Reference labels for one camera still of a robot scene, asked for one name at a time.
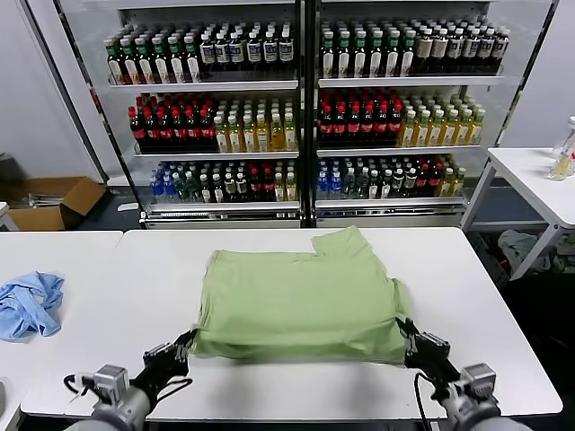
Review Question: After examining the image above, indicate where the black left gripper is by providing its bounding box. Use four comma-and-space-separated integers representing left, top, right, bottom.
142, 329, 200, 392

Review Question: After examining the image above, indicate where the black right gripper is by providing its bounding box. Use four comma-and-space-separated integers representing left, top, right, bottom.
395, 317, 459, 396

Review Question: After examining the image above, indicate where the light green t-shirt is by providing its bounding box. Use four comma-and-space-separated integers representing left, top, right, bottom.
190, 225, 412, 365

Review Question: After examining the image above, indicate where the beverage display fridge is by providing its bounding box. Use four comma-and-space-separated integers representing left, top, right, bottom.
24, 0, 561, 230

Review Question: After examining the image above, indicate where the pale cloth heap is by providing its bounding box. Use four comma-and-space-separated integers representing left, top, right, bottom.
554, 235, 575, 273
496, 228, 552, 273

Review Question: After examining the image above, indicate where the crumpled light blue cloth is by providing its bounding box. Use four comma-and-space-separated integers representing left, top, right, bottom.
0, 270, 66, 343

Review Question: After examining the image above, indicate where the open cardboard box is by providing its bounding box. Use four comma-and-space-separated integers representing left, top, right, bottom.
0, 175, 108, 232

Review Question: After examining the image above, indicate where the white side table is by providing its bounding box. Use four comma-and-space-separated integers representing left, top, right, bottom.
460, 146, 575, 282

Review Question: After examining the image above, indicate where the clear glass bottle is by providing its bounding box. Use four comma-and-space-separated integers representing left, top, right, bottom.
546, 115, 575, 181

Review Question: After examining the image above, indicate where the green-capped dark tea bottle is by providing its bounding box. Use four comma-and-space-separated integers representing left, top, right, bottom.
335, 30, 352, 77
137, 37, 155, 84
121, 38, 139, 85
168, 36, 186, 84
400, 29, 416, 76
351, 30, 368, 77
367, 30, 385, 77
183, 35, 201, 84
152, 37, 170, 84
319, 30, 337, 77
107, 39, 124, 85
384, 29, 401, 76

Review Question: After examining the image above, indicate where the white-capped beige-label bottle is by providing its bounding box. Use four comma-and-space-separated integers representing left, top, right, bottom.
415, 28, 433, 74
431, 28, 449, 74

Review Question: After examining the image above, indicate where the white-capped navy-label bottle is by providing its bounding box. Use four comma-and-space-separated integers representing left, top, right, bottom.
262, 30, 279, 70
447, 27, 464, 73
492, 26, 510, 72
229, 31, 247, 71
215, 32, 232, 72
199, 33, 217, 72
278, 29, 296, 70
245, 31, 263, 71
477, 26, 494, 73
462, 27, 479, 73

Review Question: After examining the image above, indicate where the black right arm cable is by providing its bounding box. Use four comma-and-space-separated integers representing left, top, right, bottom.
412, 371, 439, 431

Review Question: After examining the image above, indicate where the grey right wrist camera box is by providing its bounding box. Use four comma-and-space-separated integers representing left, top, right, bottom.
462, 364, 498, 400

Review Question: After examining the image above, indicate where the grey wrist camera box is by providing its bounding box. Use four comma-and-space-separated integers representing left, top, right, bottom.
462, 364, 498, 400
92, 365, 131, 405

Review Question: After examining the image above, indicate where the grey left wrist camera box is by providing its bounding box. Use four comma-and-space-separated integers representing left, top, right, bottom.
92, 365, 131, 405

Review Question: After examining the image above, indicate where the reflective fridge side wall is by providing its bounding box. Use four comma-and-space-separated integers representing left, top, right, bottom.
24, 0, 149, 221
460, 0, 561, 225

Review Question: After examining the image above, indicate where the black fridge centre post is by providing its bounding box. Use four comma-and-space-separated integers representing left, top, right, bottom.
296, 0, 321, 230

